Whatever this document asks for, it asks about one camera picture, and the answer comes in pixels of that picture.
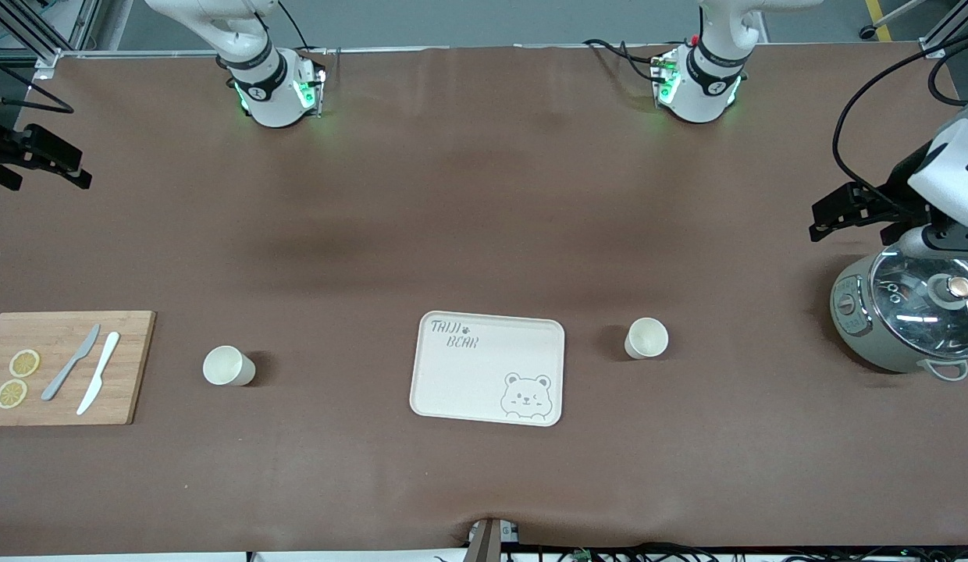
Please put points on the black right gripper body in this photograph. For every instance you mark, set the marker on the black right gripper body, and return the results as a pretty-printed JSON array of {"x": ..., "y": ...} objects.
[{"x": 1, "y": 147}]

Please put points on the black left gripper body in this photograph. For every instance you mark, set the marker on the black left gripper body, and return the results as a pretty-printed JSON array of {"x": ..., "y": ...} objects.
[{"x": 899, "y": 193}]

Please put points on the white plastic cup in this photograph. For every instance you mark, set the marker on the white plastic cup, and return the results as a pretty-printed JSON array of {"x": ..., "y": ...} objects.
[
  {"x": 646, "y": 338},
  {"x": 226, "y": 365}
]

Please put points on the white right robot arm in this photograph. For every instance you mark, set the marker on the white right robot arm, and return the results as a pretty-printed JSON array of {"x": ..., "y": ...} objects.
[{"x": 265, "y": 90}]

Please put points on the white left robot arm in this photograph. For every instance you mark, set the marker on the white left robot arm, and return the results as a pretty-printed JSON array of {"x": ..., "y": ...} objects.
[{"x": 706, "y": 82}]

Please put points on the glass pot lid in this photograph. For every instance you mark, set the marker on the glass pot lid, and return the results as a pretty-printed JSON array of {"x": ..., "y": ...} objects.
[{"x": 921, "y": 293}]

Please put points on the grey electric cooking pot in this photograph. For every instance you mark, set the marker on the grey electric cooking pot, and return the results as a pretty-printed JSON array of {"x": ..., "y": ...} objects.
[{"x": 859, "y": 328}]

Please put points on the lemon slice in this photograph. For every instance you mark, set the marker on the lemon slice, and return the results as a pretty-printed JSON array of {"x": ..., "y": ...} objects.
[
  {"x": 24, "y": 363},
  {"x": 11, "y": 393}
]

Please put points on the grey plastic knife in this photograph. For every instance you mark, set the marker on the grey plastic knife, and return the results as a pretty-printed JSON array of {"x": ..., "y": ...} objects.
[{"x": 69, "y": 365}]

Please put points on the white plastic knife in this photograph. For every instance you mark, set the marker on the white plastic knife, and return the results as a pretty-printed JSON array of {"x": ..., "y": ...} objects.
[{"x": 99, "y": 373}]

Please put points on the bamboo cutting board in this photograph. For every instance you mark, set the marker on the bamboo cutting board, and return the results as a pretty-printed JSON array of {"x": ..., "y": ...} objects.
[{"x": 129, "y": 367}]

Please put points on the cream bear print tray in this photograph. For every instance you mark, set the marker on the cream bear print tray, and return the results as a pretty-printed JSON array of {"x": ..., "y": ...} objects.
[{"x": 484, "y": 375}]

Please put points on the aluminium frame rail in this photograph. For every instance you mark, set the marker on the aluminium frame rail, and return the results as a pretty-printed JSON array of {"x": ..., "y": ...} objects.
[
  {"x": 948, "y": 23},
  {"x": 58, "y": 31}
]

